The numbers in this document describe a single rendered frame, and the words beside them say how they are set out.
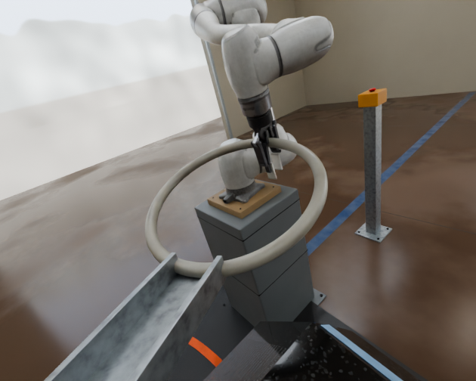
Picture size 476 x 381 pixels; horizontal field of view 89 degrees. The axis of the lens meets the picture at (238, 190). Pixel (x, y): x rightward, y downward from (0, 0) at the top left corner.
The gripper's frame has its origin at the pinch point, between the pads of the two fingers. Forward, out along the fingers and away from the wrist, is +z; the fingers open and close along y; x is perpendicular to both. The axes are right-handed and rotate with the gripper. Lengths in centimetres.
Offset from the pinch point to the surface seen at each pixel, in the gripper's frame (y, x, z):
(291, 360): 48, 24, 7
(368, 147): -96, 12, 57
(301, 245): -14, -6, 66
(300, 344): 45, 25, 8
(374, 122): -99, 15, 40
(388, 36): -613, -40, 125
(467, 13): -585, 81, 107
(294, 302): 7, -8, 94
